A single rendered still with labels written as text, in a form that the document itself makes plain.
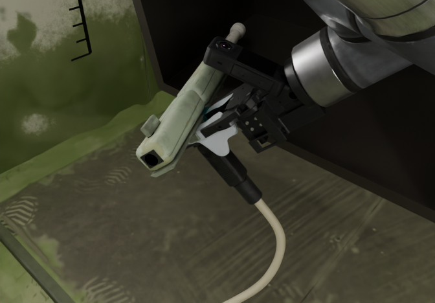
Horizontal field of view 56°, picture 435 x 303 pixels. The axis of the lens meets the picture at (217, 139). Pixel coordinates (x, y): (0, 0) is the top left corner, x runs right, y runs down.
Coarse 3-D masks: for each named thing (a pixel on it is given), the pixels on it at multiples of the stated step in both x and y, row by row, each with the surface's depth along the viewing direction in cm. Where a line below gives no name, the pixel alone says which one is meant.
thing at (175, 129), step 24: (240, 24) 89; (216, 72) 70; (192, 96) 62; (216, 96) 69; (168, 120) 56; (192, 120) 59; (144, 144) 53; (168, 144) 53; (192, 144) 62; (168, 168) 53; (216, 168) 65; (240, 168) 65; (240, 192) 67
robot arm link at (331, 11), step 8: (304, 0) 40; (312, 0) 38; (320, 0) 37; (328, 0) 36; (336, 0) 35; (312, 8) 41; (320, 8) 38; (328, 8) 37; (336, 8) 35; (344, 8) 34; (320, 16) 42; (328, 16) 39; (336, 16) 36; (344, 16) 35; (328, 24) 42; (336, 24) 41; (344, 24) 36; (336, 32) 44; (344, 32) 42; (352, 32) 41; (344, 40) 44; (352, 40) 43; (360, 40) 42; (368, 40) 42
